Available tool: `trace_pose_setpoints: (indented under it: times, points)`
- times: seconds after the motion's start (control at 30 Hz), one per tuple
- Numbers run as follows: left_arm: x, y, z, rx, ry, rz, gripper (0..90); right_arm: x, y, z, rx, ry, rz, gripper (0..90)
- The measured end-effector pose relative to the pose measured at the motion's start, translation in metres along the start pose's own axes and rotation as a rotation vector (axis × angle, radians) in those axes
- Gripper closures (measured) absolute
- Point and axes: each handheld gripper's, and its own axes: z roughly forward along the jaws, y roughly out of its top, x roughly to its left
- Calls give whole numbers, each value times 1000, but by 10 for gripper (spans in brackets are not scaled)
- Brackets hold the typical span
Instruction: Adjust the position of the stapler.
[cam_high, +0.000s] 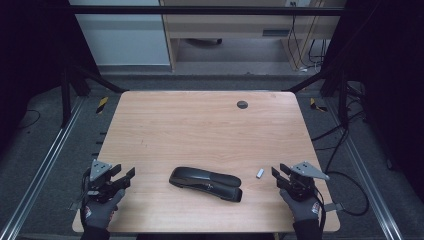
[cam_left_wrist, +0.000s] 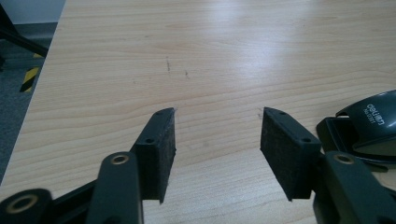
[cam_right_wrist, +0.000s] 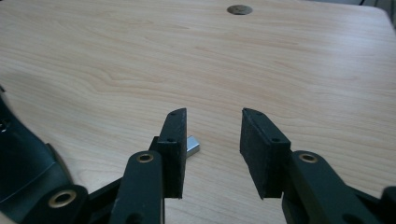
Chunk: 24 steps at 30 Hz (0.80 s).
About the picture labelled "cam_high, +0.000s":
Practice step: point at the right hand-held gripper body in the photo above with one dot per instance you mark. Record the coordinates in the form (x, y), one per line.
(306, 170)

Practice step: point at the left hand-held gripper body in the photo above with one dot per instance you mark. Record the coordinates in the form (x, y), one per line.
(100, 170)

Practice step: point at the silver staple strip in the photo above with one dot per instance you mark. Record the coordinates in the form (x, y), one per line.
(260, 173)

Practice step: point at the black stapler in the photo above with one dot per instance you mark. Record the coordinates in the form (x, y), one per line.
(200, 181)

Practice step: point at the person's right hand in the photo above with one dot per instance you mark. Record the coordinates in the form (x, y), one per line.
(305, 211)

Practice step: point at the grey tape tab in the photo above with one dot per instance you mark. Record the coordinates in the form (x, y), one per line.
(74, 206)
(333, 207)

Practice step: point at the dark round table grommet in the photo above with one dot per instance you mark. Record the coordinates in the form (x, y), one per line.
(242, 104)

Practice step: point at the black curtain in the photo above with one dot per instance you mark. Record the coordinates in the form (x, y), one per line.
(30, 50)
(393, 83)

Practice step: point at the white cabinet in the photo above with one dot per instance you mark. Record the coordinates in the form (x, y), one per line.
(123, 40)

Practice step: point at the dark object under desk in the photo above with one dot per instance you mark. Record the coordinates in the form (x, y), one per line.
(204, 41)

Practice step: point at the light wooden desk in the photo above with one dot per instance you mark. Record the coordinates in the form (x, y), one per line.
(233, 25)

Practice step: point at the aluminium floor rail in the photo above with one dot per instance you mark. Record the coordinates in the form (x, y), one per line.
(366, 173)
(43, 170)

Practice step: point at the black frame strut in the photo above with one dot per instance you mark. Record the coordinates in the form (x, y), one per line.
(342, 96)
(66, 96)

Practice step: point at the black horizontal frame bar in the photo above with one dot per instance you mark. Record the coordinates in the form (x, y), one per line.
(200, 10)

